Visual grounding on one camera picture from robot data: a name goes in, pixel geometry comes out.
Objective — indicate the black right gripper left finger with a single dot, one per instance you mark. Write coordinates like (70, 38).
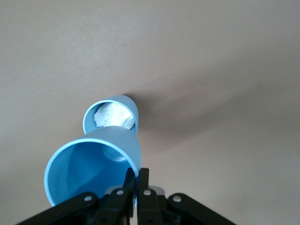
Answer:
(117, 211)

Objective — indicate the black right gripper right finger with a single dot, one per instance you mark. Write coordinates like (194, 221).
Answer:
(150, 211)

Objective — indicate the blue plastic cup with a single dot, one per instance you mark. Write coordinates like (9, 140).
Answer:
(82, 168)

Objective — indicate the blue cup with paper wad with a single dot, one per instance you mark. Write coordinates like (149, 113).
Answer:
(131, 105)

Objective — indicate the white crumpled paper wad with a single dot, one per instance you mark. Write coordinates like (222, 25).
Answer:
(112, 114)

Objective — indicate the brown table cover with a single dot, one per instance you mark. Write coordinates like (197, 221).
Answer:
(211, 47)

